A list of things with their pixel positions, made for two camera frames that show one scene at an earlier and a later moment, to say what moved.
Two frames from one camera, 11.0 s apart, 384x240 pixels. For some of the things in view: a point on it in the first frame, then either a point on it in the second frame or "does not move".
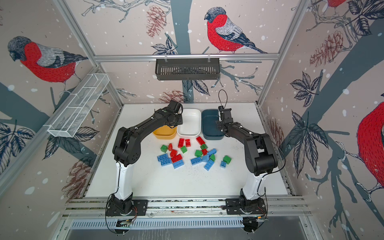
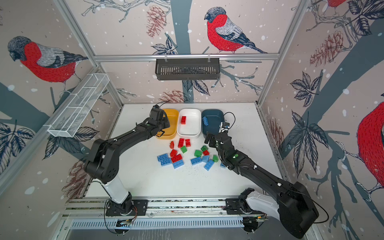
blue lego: [196, 160] does not move
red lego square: [188, 143] does not move
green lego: [198, 153] does not move
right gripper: [219, 123] to [214, 139]
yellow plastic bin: [165, 132] does not move
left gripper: [180, 115] to [165, 119]
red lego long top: [181, 142] does not move
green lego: [203, 146] does not move
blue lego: [214, 151] to [205, 121]
